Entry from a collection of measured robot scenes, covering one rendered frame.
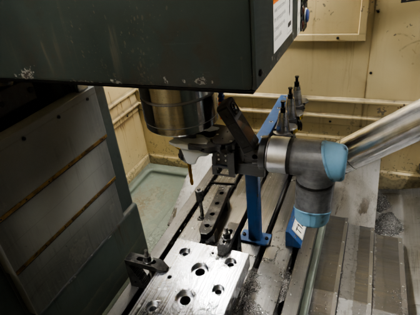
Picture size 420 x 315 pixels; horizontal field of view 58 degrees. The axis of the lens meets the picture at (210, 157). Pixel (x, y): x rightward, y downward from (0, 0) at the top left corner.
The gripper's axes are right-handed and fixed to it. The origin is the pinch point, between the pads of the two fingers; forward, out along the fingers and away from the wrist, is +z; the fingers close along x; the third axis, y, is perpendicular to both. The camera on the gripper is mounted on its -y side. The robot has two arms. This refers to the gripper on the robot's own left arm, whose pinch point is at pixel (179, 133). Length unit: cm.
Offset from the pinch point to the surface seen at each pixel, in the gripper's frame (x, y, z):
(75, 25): -12.5, -26.0, 10.3
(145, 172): 89, 81, 76
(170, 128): -7.9, -5.5, -2.5
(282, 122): 39.3, 14.8, -14.4
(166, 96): -7.8, -12.1, -2.6
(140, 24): -12.5, -26.2, -2.5
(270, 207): 42, 51, -10
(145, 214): 59, 85, 59
